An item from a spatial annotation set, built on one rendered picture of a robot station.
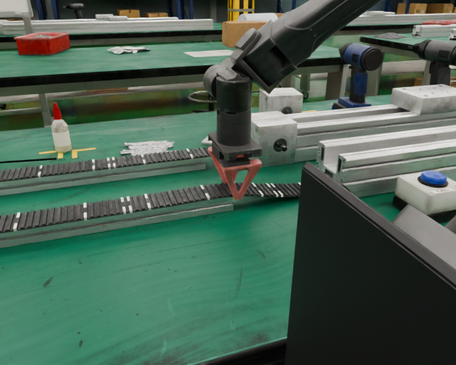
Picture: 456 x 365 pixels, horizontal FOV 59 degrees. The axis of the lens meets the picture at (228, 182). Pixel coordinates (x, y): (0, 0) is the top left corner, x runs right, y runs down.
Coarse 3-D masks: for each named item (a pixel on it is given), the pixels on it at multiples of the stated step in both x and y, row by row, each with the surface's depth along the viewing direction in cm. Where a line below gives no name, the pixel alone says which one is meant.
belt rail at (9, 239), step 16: (176, 208) 67; (192, 208) 69; (208, 208) 69; (224, 208) 70; (64, 224) 62; (80, 224) 63; (96, 224) 65; (112, 224) 65; (128, 224) 66; (144, 224) 67; (0, 240) 61; (16, 240) 61; (32, 240) 62
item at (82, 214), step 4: (80, 204) 66; (84, 204) 66; (76, 208) 65; (80, 208) 65; (84, 208) 65; (76, 212) 64; (80, 212) 64; (84, 212) 64; (76, 216) 63; (80, 216) 63; (84, 216) 63; (88, 216) 63; (76, 220) 62; (80, 220) 62
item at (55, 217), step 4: (52, 208) 65; (60, 208) 65; (52, 212) 64; (56, 212) 64; (60, 212) 64; (48, 216) 63; (52, 216) 63; (56, 216) 63; (60, 216) 63; (48, 220) 62; (52, 220) 61; (56, 220) 61; (60, 220) 62; (48, 224) 61; (52, 224) 61; (56, 224) 61
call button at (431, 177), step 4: (424, 172) 68; (428, 172) 68; (432, 172) 68; (436, 172) 68; (440, 172) 68; (424, 176) 67; (428, 176) 67; (432, 176) 67; (436, 176) 67; (440, 176) 67; (444, 176) 67; (424, 180) 67; (428, 180) 66; (432, 180) 66; (436, 180) 66; (440, 180) 66; (444, 180) 66; (436, 184) 66; (440, 184) 66
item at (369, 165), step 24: (336, 144) 77; (360, 144) 79; (384, 144) 81; (408, 144) 83; (432, 144) 77; (336, 168) 77; (360, 168) 72; (384, 168) 74; (408, 168) 76; (432, 168) 78; (360, 192) 75; (384, 192) 77
